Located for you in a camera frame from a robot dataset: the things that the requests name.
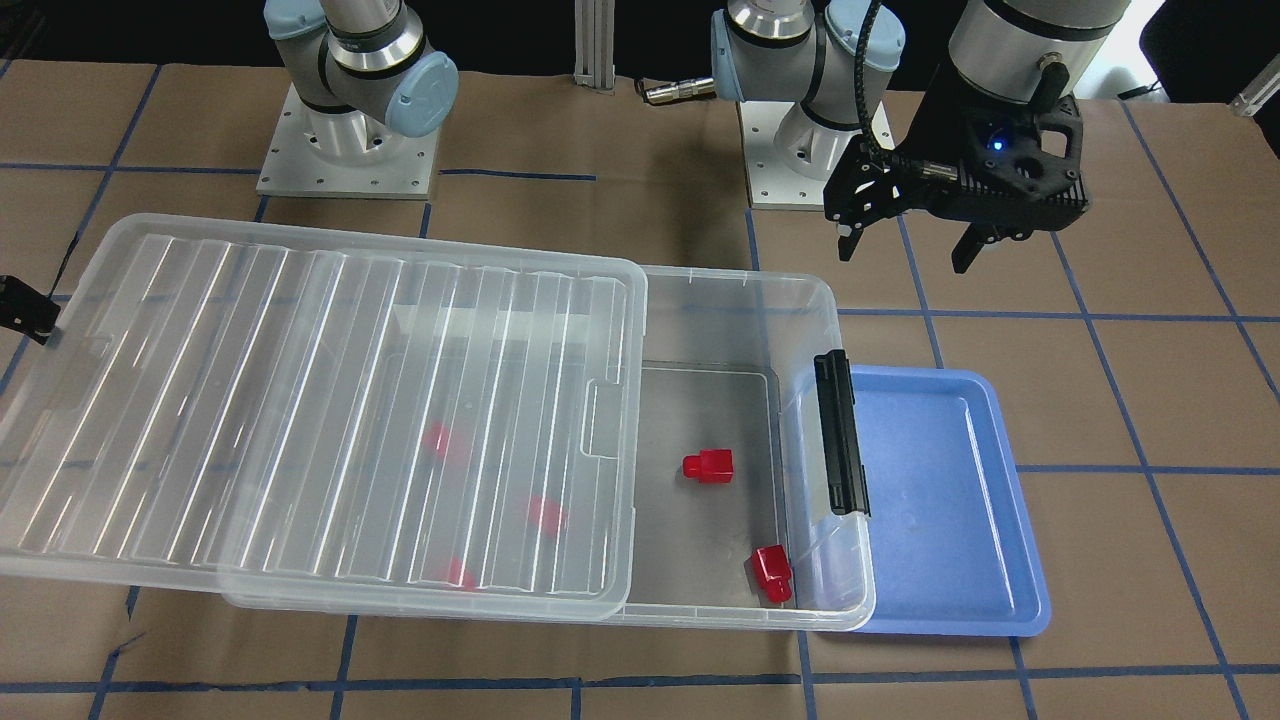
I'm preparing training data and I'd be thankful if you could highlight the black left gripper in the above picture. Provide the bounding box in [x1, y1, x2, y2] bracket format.
[823, 60, 1089, 275]

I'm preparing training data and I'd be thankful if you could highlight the red block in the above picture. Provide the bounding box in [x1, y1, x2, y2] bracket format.
[681, 448, 735, 484]
[526, 496, 567, 539]
[439, 557, 479, 592]
[420, 421, 471, 464]
[749, 544, 794, 605]

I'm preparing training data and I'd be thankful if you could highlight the clear plastic box lid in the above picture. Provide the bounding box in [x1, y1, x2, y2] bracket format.
[1, 214, 648, 623]

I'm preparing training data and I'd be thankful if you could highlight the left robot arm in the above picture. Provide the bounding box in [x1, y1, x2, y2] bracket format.
[710, 1, 1126, 274]

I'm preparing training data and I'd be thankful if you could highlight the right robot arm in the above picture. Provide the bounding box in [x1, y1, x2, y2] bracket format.
[257, 1, 996, 273]

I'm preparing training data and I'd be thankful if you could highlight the black box latch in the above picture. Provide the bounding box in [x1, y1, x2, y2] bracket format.
[814, 348, 870, 516]

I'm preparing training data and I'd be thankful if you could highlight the clear plastic storage box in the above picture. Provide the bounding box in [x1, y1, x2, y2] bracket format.
[220, 264, 877, 632]

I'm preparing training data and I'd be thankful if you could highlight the blue plastic tray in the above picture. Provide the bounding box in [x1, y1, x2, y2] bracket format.
[788, 365, 1052, 637]

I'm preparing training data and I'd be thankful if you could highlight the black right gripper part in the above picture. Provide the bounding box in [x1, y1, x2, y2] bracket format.
[1, 274, 61, 346]

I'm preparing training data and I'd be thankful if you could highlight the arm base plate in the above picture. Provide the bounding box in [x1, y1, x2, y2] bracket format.
[256, 86, 442, 201]
[737, 101, 861, 213]

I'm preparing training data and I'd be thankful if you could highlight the aluminium frame post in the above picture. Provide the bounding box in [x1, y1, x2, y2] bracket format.
[573, 0, 616, 94]

